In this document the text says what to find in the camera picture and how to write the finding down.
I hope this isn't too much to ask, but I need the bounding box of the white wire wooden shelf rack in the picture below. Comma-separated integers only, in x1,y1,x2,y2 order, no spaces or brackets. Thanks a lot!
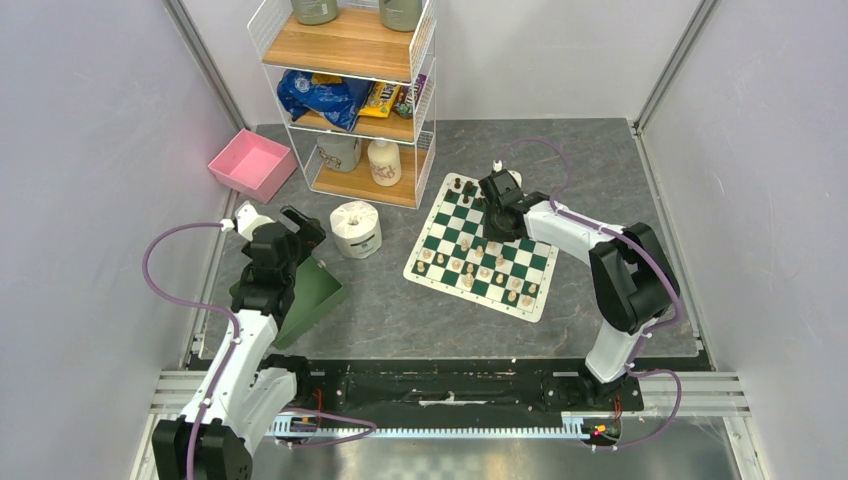
247,1,437,208

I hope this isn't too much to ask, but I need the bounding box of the grey patterned mug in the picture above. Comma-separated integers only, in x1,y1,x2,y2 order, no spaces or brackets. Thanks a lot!
316,134,362,173

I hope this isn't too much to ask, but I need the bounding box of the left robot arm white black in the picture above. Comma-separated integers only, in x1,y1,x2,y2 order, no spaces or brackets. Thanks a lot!
142,203,326,479

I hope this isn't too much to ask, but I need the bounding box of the grey-green jar right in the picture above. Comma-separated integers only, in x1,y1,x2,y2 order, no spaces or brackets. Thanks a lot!
378,0,423,32

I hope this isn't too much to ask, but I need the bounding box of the purple snack packet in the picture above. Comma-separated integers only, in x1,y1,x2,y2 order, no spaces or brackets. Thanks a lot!
392,74,427,119

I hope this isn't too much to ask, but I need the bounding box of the blue snack bag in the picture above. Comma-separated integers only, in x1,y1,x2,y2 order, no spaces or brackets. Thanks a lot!
276,70,374,131

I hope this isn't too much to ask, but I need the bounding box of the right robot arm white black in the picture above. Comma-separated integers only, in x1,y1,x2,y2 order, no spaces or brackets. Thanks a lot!
479,170,683,409

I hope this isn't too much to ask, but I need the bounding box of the cream bottle pink lettering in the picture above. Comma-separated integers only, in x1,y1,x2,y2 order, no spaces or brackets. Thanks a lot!
367,139,402,187

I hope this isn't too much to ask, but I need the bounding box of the white slotted cable duct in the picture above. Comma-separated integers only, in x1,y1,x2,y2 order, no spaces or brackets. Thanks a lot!
265,413,621,442

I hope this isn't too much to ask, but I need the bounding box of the grey-green jar left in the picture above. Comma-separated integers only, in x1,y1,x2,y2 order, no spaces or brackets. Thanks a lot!
290,0,339,26

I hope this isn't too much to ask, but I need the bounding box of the pink plastic bin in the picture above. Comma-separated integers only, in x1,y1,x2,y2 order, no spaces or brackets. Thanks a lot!
207,129,298,204

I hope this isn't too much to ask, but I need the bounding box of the grey-green jar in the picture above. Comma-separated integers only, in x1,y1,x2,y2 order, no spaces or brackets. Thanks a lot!
290,0,339,26
378,0,423,32

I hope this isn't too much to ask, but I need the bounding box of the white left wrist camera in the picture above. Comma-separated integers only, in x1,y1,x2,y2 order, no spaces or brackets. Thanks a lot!
219,201,274,242

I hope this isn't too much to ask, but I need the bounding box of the green white chess board mat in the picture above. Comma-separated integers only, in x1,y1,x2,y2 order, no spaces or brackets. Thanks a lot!
403,173,558,323

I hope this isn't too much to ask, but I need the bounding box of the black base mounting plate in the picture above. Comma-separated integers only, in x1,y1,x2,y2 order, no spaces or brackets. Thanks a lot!
261,355,645,429

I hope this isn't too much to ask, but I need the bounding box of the white wrapped paper roll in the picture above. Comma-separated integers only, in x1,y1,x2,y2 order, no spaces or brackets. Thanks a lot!
329,200,382,259

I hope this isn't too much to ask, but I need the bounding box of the yellow candy bag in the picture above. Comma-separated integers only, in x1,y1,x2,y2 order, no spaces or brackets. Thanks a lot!
358,82,401,118

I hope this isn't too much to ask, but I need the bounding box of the green plastic bin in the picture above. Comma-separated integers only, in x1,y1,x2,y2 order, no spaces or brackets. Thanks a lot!
229,256,347,350

